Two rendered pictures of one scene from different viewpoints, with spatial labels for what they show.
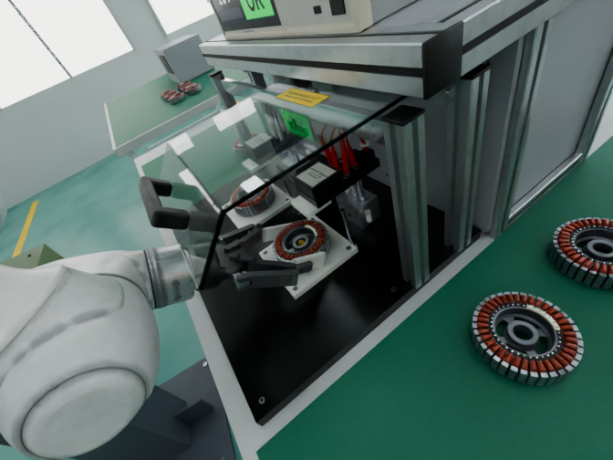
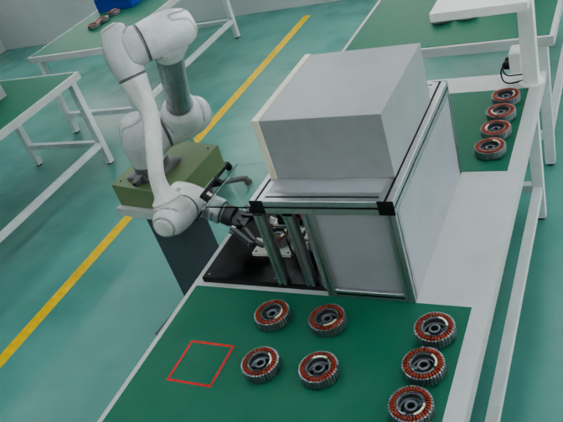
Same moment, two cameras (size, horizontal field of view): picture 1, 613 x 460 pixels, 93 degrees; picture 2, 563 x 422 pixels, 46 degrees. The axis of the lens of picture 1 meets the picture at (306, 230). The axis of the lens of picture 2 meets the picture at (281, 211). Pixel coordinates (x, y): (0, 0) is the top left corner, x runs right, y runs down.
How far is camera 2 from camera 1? 1.92 m
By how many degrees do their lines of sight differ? 42
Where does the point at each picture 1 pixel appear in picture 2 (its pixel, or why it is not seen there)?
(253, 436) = (199, 281)
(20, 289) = (168, 196)
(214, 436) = not seen: hidden behind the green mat
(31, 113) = not seen: outside the picture
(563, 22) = (330, 218)
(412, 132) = (260, 218)
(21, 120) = not seen: outside the picture
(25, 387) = (158, 215)
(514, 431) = (240, 328)
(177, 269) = (214, 210)
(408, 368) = (246, 301)
